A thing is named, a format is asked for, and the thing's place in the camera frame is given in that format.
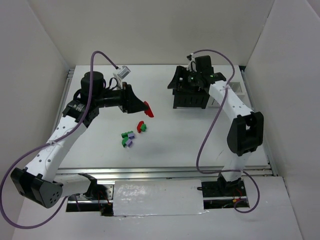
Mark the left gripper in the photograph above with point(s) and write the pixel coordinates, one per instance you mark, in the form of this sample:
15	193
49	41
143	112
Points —
125	97

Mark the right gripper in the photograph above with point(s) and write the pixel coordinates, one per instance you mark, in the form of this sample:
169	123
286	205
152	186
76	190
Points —
189	90

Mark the red curved lego brick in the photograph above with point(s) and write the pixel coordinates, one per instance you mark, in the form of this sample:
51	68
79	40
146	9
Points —
139	126

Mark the purple lego brick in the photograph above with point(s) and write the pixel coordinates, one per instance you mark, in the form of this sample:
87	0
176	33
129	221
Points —
128	143

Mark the green curved lego brick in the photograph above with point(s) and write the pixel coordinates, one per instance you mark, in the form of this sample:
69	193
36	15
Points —
124	142

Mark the small green lego brick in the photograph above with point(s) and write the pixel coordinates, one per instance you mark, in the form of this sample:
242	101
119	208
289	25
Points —
143	127

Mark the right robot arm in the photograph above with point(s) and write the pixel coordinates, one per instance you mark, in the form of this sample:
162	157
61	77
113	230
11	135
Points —
246	130

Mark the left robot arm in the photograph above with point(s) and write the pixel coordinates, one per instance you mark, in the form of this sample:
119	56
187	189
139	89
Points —
36	181

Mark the black double bin container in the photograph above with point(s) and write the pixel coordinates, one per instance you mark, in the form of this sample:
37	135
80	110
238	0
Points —
197	98

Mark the green flat lego plate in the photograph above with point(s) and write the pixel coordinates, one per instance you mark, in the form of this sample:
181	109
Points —
125	134

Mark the white double bin container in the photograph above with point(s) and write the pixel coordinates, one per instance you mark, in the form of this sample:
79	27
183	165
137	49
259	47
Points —
236	86

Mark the white taped cover plate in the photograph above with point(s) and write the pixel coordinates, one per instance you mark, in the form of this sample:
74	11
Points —
157	198

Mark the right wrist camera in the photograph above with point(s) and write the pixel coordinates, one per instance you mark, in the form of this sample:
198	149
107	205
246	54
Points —
192	63

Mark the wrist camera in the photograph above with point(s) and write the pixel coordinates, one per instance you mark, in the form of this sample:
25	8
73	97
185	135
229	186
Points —
120	74
192	63

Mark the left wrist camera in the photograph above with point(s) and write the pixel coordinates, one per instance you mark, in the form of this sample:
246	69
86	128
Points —
120	74

